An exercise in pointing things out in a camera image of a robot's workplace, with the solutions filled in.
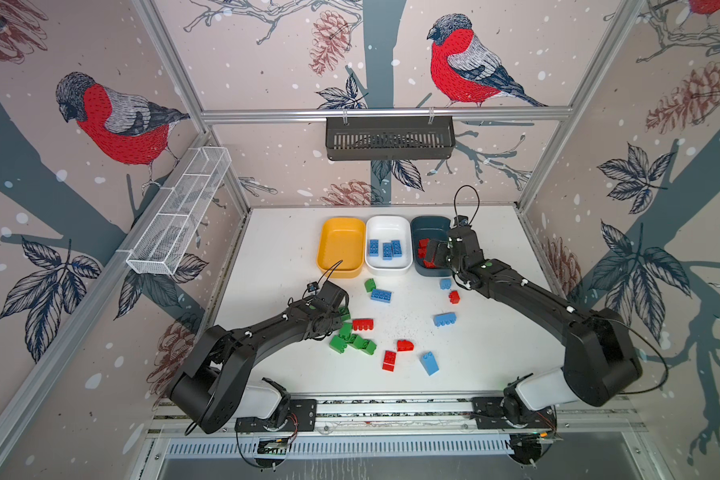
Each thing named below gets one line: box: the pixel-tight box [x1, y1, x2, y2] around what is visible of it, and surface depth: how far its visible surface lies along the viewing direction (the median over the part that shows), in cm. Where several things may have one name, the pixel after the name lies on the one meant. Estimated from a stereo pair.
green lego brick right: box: [362, 338, 377, 356], surface depth 85 cm
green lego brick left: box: [329, 335, 347, 354], surface depth 86 cm
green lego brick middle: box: [348, 333, 365, 349], surface depth 86 cm
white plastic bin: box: [364, 215, 413, 274], surface depth 109 cm
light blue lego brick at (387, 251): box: [382, 242, 393, 260], surface depth 106 cm
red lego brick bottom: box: [382, 350, 397, 372], surface depth 83 cm
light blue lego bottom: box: [422, 351, 440, 376], surface depth 82 cm
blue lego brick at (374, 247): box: [369, 239, 379, 257], surface depth 107 cm
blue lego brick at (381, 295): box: [370, 289, 393, 303], surface depth 97 cm
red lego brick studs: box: [352, 318, 375, 331], surface depth 90 cm
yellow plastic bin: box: [317, 217, 365, 278], surface depth 110 cm
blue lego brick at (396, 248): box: [391, 240, 403, 257], surface depth 106 cm
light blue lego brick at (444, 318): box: [433, 312, 457, 327], surface depth 91 cm
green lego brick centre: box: [338, 322, 353, 340], surface depth 89 cm
